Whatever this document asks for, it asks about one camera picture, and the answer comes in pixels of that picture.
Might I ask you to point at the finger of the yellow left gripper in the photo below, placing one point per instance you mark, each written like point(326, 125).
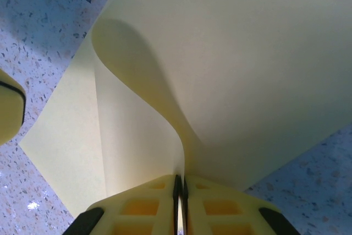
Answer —
point(6, 76)
point(9, 114)

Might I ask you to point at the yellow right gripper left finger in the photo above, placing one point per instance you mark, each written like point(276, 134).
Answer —
point(137, 210)

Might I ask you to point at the pale yellow paper sheet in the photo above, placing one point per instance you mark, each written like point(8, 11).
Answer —
point(233, 67)

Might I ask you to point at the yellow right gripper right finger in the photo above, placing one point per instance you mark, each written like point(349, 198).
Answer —
point(222, 210)

